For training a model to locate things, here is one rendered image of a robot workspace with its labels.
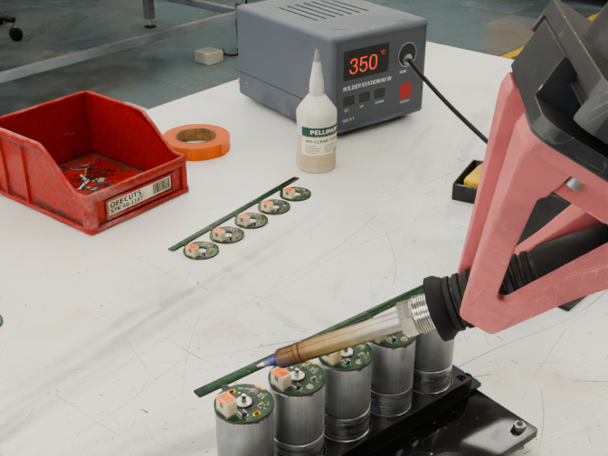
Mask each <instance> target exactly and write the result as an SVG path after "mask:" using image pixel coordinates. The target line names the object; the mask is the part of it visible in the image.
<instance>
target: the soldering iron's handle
mask: <svg viewBox="0 0 608 456"><path fill-rule="evenodd" d="M607 242H608V225H607V224H605V223H602V224H598V225H596V226H593V227H590V228H587V229H584V230H582V231H579V232H576V233H570V234H568V235H565V236H562V237H559V238H556V239H554V240H550V241H547V242H542V243H540V244H538V245H537V246H536V247H535V248H533V249H532V250H531V251H529V252H526V251H522V252H519V255H516V254H515V253H514V254H513V255H512V257H511V259H510V262H509V265H508V268H507V271H506V273H505V276H504V279H503V281H502V283H501V286H500V289H499V294H501V295H508V294H510V293H512V292H514V291H516V290H518V289H520V288H522V287H524V286H526V285H528V284H529V283H531V282H533V281H535V280H537V279H539V278H541V277H543V276H545V275H547V274H548V273H550V272H552V271H554V270H556V269H558V268H560V267H562V266H564V265H566V264H567V263H569V262H570V261H573V260H575V259H577V258H579V257H581V256H583V255H585V254H587V253H588V252H590V251H592V250H594V249H596V248H598V247H600V246H602V245H604V244H605V243H607ZM470 271H471V268H470ZM470 271H467V270H464V271H461V274H459V273H457V272H456V273H453V274H452V275H451V276H450V277H449V276H445V277H442V278H439V277H436V276H433V275H432V276H429V277H426V278H423V291H424V296H425V299H426V303H427V306H428V309H429V312H430V314H431V317H432V321H433V324H434V326H435V327H436V330H437V332H438V333H439V335H440V337H441V338H442V340H443V341H444V342H446V341H449V340H452V339H454V338H455V337H456V336H457V334H458V333H459V331H460V332H461V331H464V330H466V327H468V328H475V326H474V325H472V324H471V323H469V322H468V321H466V320H464V319H462V318H461V315H460V308H461V303H462V299H463V296H464V292H465V290H466V286H467V283H468V279H469V276H470Z"/></svg>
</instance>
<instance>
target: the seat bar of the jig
mask: <svg viewBox="0 0 608 456"><path fill-rule="evenodd" d="M471 383H472V378H471V377H469V376H468V375H466V374H464V373H462V371H460V370H459V369H457V368H455V367H454V366H453V367H452V370H451V386H450V387H449V388H448V389H447V390H446V391H444V392H442V393H439V394H419V393H416V392H414V391H413V394H412V406H411V409H410V410H409V411H408V412H407V413H405V414H404V415H401V416H398V417H394V418H384V417H379V416H375V415H373V414H370V421H369V432H368V434H367V435H366V436H365V437H364V438H362V439H361V440H359V441H356V442H346V443H343V442H333V441H331V440H329V439H327V438H325V437H324V456H367V455H368V454H370V453H372V452H374V451H376V450H378V449H379V448H381V447H383V446H384V445H386V444H387V443H389V442H391V441H393V440H394V439H396V438H398V437H399V436H401V435H403V434H405V433H406V432H409V431H410V430H412V429H413V428H414V427H416V426H418V425H419V424H421V423H424V422H425V421H427V420H429V419H430V418H432V417H433V416H434V415H436V414H438V413H440V412H442V411H444V410H445V409H447V408H449V407H450V406H452V405H454V404H456V403H458V402H459V401H460V400H462V399H464V398H465V397H467V396H469V395H470V391H471Z"/></svg>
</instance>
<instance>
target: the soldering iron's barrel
mask: <svg viewBox="0 0 608 456"><path fill-rule="evenodd" d="M395 308H396V311H393V312H390V313H387V314H384V315H382V316H378V317H375V318H371V319H368V320H365V321H362V322H359V323H356V324H353V325H350V326H347V327H344V328H340V329H337V330H334V331H331V332H328V333H325V334H322V335H319V336H316V337H312V338H309V339H306V340H302V341H300V342H299V341H298V342H294V343H293V344H291V345H288V346H285V347H281V348H278V349H277V350H276V351H275V353H274V358H275V361H276V364H277V366H278V367H280V368H286V367H289V366H294V365H297V364H303V363H305V362H306V361H309V360H312V359H315V358H318V357H321V356H326V355H329V354H332V353H335V352H337V351H341V350H344V349H347V348H350V347H354V346H358V345H361V344H364V343H366V342H369V341H373V340H376V339H378V338H381V337H387V336H390V335H393V334H395V333H398V332H401V331H403V332H404V334H405V336H407V337H413V336H416V335H419V334H421V333H423V334H425V333H427V332H431V331H434V330H436V327H435V326H434V324H433V321H432V317H431V314H430V312H429V309H428V306H427V303H426V299H425V296H424V292H423V293H420V294H418V295H415V296H412V297H411V298H410V299H406V300H403V301H400V302H396V305H395Z"/></svg>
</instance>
